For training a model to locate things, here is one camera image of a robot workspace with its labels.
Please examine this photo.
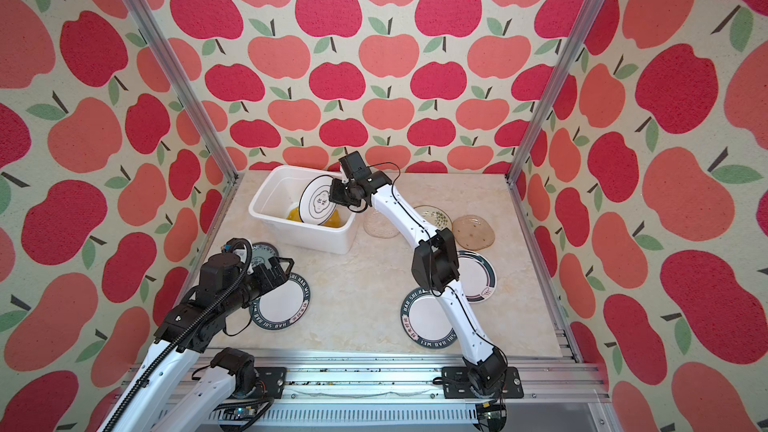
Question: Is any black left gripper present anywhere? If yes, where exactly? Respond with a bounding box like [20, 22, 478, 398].
[222, 255, 296, 315]

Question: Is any white plate with cloud emblem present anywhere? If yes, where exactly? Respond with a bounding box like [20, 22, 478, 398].
[298, 174, 337, 226]

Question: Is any yellow white-dotted plate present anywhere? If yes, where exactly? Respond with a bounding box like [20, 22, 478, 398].
[286, 206, 343, 228]

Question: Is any white plate dark green rim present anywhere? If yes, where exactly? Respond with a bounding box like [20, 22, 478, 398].
[458, 250, 498, 303]

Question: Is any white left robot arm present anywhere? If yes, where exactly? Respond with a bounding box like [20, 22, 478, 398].
[100, 246, 295, 431]

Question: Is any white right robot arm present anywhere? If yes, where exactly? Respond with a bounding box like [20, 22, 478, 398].
[330, 162, 508, 399]

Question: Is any white plastic bin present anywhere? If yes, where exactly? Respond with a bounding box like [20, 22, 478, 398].
[249, 165, 362, 255]

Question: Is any blue floral green plate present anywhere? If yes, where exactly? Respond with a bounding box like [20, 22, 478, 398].
[251, 242, 279, 270]

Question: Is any clear glass plate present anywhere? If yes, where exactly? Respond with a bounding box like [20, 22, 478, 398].
[363, 209, 400, 239]

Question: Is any cream plate with plant drawing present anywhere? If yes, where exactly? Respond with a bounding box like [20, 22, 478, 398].
[415, 205, 453, 230]

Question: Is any beige speckled plate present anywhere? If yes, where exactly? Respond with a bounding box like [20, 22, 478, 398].
[452, 215, 495, 251]

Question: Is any white plate lettered dark rim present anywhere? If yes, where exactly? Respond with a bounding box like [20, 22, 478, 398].
[400, 288, 458, 349]

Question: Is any black corrugated cable conduit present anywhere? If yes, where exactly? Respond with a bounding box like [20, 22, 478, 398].
[101, 237, 254, 432]

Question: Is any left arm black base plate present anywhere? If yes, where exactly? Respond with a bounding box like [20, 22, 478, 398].
[243, 367, 287, 400]

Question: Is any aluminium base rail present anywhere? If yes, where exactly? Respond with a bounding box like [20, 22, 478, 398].
[246, 348, 622, 431]

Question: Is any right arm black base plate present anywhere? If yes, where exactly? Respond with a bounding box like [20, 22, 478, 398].
[433, 367, 525, 400]

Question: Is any left aluminium frame post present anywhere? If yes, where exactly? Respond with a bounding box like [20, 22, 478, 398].
[122, 0, 238, 184]

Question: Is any aluminium frame post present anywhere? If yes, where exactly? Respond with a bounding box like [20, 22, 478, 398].
[506, 0, 631, 184]
[122, 0, 238, 184]

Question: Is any right aluminium frame post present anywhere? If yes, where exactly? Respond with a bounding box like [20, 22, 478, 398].
[506, 0, 631, 184]

